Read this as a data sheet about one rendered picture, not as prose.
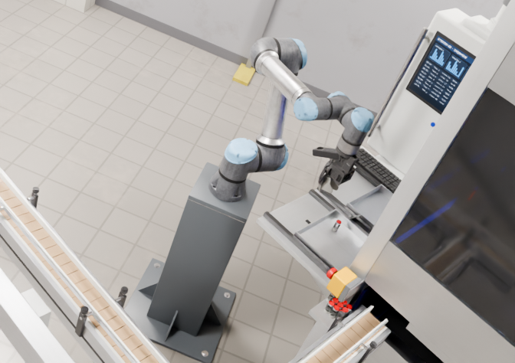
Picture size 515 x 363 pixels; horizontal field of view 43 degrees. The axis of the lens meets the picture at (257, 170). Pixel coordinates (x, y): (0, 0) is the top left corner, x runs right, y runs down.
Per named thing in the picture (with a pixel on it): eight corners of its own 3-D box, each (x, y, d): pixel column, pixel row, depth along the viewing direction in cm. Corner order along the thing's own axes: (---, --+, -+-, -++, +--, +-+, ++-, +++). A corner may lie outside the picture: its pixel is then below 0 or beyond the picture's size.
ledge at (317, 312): (360, 325, 223) (362, 322, 222) (338, 343, 214) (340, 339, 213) (330, 297, 229) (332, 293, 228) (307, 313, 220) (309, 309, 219)
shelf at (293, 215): (443, 240, 276) (445, 237, 275) (350, 310, 227) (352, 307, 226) (358, 170, 296) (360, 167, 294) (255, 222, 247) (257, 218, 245)
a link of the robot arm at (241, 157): (214, 161, 262) (224, 135, 254) (243, 160, 269) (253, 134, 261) (226, 182, 254) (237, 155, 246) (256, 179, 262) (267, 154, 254)
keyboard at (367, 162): (423, 201, 303) (425, 197, 302) (408, 210, 294) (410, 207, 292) (360, 149, 320) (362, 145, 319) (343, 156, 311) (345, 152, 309)
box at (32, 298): (48, 326, 231) (51, 311, 226) (35, 333, 228) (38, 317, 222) (30, 303, 236) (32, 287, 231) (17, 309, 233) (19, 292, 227)
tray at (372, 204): (440, 240, 272) (444, 235, 270) (408, 264, 253) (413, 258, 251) (378, 190, 285) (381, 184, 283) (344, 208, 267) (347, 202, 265)
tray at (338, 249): (398, 272, 248) (402, 266, 246) (361, 301, 230) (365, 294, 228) (332, 214, 262) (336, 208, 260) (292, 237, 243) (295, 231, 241)
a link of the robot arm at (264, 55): (241, 30, 240) (310, 100, 208) (266, 31, 246) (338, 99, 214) (233, 58, 246) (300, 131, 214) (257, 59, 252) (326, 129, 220)
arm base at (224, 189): (204, 192, 261) (210, 174, 255) (214, 171, 273) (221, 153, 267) (238, 207, 261) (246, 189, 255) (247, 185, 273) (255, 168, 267)
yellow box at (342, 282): (353, 293, 220) (362, 279, 215) (341, 302, 215) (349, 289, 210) (336, 279, 223) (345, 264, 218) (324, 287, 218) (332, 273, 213)
